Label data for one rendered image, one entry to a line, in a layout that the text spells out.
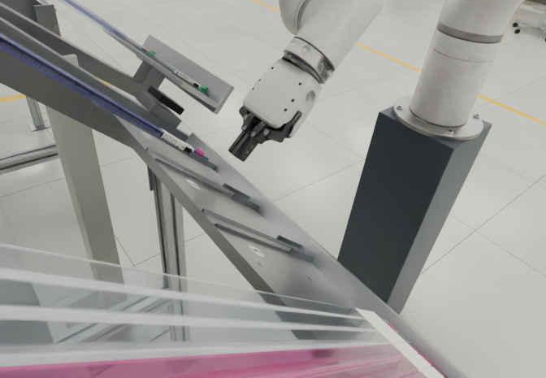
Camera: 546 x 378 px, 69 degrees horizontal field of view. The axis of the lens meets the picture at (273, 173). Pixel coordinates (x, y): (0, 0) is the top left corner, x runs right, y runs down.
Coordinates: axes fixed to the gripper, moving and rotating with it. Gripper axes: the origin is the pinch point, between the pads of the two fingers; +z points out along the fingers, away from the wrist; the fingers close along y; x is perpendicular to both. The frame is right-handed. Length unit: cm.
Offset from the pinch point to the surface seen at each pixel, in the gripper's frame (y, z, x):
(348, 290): -28.9, 4.8, 3.5
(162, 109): 7.9, 2.9, 10.9
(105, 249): 30, 41, -16
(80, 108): 7.9, 8.7, 21.1
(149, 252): 51, 52, -52
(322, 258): -24.0, 4.1, 3.5
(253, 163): 75, 8, -97
